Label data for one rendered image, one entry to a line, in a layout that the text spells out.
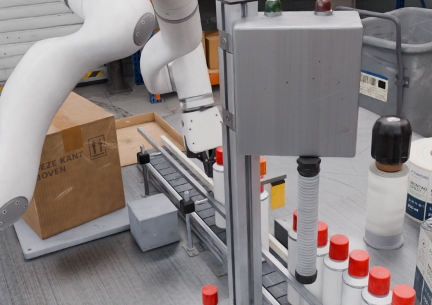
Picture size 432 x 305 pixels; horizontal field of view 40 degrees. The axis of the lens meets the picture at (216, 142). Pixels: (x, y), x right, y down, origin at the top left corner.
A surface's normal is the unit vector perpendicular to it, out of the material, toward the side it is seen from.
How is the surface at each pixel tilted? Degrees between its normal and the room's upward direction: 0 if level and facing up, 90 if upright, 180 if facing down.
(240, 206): 90
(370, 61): 94
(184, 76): 75
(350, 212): 0
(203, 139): 69
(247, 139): 90
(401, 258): 0
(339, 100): 90
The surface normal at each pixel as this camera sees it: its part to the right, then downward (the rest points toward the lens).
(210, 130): 0.40, 0.02
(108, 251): -0.04, -0.91
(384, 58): -0.77, 0.35
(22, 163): 0.88, 0.13
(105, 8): -0.30, -0.14
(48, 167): 0.61, 0.30
